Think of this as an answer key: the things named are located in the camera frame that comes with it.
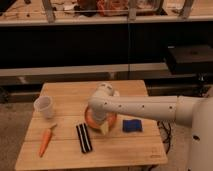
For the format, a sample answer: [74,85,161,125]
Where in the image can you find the black striped eraser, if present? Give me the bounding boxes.
[76,123,93,153]

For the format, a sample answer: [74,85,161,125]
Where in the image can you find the white tube package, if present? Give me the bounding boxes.
[113,90,120,97]

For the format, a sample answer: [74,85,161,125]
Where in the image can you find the black floor cables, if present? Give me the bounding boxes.
[156,120,173,155]

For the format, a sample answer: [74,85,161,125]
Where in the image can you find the blue sponge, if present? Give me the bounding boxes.
[123,119,142,132]

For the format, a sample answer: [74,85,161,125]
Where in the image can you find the orange bowl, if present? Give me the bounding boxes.
[84,107,117,130]

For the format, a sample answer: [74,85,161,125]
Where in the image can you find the orange toy carrot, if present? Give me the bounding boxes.
[39,124,56,157]

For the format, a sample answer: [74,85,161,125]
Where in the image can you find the black box on shelf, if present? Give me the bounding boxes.
[165,45,213,74]

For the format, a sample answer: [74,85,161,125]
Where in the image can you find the clear plastic cup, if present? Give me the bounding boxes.
[33,96,54,119]

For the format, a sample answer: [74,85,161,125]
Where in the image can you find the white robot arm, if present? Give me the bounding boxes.
[88,83,213,171]

